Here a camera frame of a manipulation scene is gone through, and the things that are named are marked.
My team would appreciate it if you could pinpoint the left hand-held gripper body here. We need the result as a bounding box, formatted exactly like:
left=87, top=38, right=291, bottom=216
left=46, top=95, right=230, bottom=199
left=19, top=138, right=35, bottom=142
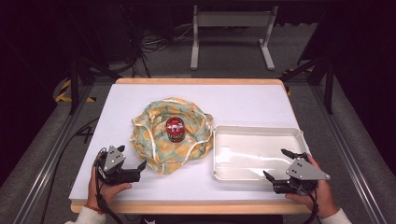
left=94, top=145, right=141, bottom=187

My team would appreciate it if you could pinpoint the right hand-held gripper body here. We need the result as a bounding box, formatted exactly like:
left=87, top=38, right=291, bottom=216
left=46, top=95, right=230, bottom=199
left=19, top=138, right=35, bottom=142
left=272, top=157, right=332, bottom=196

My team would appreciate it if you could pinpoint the yellow green patterned cloth bag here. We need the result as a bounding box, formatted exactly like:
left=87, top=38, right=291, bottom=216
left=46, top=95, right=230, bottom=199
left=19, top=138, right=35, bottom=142
left=129, top=97, right=215, bottom=175

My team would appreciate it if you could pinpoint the white plastic tray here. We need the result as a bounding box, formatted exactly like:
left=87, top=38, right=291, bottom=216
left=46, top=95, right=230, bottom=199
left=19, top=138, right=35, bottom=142
left=211, top=124, right=312, bottom=182

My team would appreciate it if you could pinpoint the red jar with lid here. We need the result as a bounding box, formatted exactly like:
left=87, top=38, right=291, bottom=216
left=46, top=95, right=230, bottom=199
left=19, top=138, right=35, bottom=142
left=165, top=117, right=185, bottom=144

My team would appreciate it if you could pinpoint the person's left hand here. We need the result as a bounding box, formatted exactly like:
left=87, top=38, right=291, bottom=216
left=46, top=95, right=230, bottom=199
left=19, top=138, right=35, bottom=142
left=85, top=148, right=133, bottom=214

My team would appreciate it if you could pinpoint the person's right hand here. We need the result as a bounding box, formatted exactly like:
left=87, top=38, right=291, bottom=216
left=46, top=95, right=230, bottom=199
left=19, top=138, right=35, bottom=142
left=284, top=152, right=340, bottom=219

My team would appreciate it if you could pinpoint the yellow black striped tape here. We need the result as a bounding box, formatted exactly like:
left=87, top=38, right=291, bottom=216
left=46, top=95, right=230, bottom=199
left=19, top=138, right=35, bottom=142
left=54, top=78, right=96, bottom=104

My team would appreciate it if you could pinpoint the black tripod stand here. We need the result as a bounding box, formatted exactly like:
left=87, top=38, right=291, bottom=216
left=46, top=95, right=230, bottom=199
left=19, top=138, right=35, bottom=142
left=64, top=6, right=123, bottom=116
left=278, top=8, right=337, bottom=116

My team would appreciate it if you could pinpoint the white metal stand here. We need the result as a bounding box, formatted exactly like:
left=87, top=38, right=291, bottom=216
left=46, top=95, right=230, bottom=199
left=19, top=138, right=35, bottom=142
left=190, top=5, right=279, bottom=71

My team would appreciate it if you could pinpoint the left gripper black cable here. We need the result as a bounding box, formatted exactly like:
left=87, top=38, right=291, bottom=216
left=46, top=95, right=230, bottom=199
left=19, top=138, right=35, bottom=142
left=93, top=148, right=125, bottom=224

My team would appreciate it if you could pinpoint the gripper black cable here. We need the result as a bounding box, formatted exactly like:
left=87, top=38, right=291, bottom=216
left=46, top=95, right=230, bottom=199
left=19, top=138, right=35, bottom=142
left=93, top=148, right=125, bottom=224
left=298, top=185, right=320, bottom=224

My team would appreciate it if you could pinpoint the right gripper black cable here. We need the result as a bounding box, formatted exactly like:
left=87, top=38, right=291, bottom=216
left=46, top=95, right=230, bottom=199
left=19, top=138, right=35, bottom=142
left=298, top=185, right=320, bottom=224

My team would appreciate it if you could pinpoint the black floor cable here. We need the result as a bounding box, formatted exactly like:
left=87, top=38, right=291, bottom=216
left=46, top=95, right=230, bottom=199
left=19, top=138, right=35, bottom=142
left=38, top=117, right=100, bottom=224

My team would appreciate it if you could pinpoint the aluminium rail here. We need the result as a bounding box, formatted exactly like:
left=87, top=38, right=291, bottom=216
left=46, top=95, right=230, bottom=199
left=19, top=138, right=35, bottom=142
left=12, top=85, right=94, bottom=224
left=311, top=85, right=389, bottom=224

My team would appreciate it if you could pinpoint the bundle of black cables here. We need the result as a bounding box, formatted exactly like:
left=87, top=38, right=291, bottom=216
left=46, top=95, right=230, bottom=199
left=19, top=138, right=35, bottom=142
left=120, top=4, right=194, bottom=78

